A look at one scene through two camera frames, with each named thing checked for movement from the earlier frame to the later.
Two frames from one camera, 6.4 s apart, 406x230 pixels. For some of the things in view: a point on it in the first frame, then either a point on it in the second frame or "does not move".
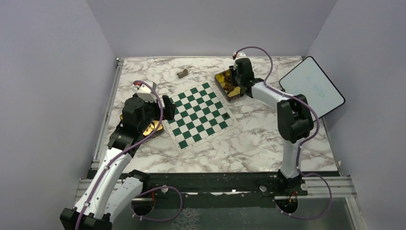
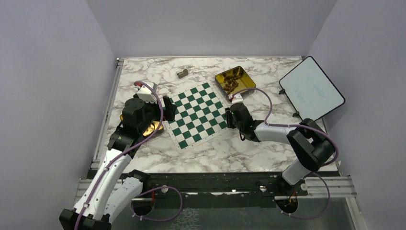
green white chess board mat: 200,117 does not move
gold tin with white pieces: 151,127 does not move
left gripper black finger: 169,108 does not move
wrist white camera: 241,54 -> 237,97
